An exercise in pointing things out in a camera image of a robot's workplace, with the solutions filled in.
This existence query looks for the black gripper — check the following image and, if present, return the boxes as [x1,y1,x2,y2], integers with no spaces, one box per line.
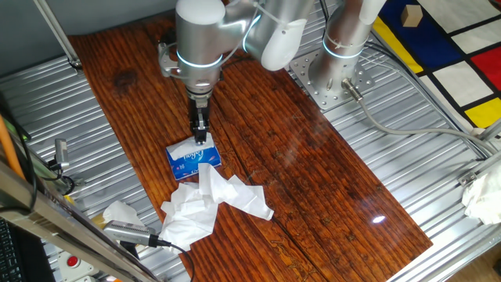
[189,99,211,149]

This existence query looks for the white napkin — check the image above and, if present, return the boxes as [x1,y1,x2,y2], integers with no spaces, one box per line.
[158,181,220,254]
[197,162,275,222]
[166,132,215,161]

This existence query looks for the crumpled white napkin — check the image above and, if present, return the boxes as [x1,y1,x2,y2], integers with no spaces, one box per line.
[197,162,275,222]
[158,181,220,254]

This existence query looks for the blue tissue pack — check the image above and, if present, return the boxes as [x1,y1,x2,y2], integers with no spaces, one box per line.
[164,139,222,182]

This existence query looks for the brown wooden board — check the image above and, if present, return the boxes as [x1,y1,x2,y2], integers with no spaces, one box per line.
[68,11,434,282]

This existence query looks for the white tissue sheet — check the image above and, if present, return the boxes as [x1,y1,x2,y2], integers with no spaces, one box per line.
[102,200,146,228]

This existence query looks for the thin metal pole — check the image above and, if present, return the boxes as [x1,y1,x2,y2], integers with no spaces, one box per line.
[33,0,84,71]

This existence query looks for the grey box green red buttons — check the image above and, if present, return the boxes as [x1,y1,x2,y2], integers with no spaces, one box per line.
[57,250,101,282]

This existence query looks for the orange pole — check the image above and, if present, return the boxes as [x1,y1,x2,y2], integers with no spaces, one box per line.
[0,115,25,181]

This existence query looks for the black keyboard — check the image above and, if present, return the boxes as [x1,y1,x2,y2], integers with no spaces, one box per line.
[0,217,24,282]

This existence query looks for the small wooden cube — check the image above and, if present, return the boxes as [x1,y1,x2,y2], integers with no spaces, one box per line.
[400,4,424,28]

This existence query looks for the colourful checked mat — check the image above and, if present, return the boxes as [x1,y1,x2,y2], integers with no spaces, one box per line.
[371,0,501,130]

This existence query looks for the white crumpled cloth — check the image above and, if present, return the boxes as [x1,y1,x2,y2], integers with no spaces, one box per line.
[461,172,501,226]

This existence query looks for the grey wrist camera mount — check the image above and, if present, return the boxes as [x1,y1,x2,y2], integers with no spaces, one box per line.
[157,41,183,79]

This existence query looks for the black camera cable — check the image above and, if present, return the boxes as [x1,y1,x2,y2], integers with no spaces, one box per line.
[156,237,196,282]

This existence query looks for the silver finned camera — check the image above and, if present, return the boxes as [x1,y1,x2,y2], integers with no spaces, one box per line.
[102,219,160,248]

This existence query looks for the metal camera bracket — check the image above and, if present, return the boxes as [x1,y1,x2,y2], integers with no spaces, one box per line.
[118,240,141,260]

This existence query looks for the small grey camera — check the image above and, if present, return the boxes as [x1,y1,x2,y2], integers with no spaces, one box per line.
[53,138,70,172]

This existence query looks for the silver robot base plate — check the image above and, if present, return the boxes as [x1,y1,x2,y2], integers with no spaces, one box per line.
[289,49,376,111]

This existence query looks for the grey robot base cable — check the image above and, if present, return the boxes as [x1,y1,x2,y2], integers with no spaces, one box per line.
[341,77,498,156]

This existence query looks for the metal frame beam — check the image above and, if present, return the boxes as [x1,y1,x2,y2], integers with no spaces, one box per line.
[0,158,160,282]

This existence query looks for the aluminium frame profile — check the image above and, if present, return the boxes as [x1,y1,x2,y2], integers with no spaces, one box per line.
[471,117,501,143]
[456,150,501,187]

